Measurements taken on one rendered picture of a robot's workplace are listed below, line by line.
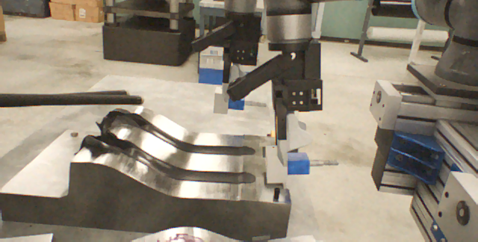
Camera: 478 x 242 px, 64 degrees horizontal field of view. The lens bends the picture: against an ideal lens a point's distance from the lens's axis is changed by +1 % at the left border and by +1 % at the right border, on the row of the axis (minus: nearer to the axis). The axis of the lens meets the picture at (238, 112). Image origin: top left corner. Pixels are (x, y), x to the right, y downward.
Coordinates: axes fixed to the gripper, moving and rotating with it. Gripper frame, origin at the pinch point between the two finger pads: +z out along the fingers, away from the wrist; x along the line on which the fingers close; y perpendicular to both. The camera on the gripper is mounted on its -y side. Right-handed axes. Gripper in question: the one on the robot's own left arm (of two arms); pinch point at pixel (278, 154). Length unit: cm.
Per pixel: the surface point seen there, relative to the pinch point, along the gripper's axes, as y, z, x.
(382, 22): 230, -8, 645
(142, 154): -25.4, -0.6, 0.9
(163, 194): -20.1, 4.1, -6.6
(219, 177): -11.2, 4.7, 1.1
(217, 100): -13.2, -5.1, 25.9
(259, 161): -3.6, 4.0, 6.8
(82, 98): -51, -5, 36
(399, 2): 213, -37, 525
